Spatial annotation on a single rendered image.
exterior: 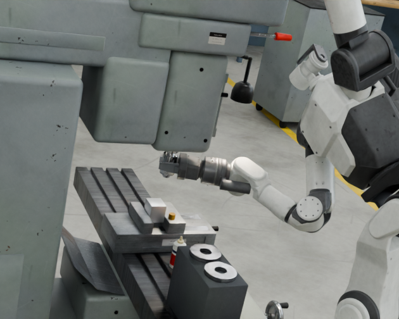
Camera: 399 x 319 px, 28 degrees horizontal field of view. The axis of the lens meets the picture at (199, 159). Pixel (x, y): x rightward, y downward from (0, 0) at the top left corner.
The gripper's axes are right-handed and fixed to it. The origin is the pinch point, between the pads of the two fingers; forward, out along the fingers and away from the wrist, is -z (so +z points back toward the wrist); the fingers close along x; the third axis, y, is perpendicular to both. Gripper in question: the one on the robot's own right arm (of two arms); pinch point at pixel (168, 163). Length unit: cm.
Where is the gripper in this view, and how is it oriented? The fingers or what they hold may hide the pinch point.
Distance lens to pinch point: 250.1
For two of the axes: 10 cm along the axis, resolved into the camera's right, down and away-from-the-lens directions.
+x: 0.1, 3.7, -9.3
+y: -1.8, 9.1, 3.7
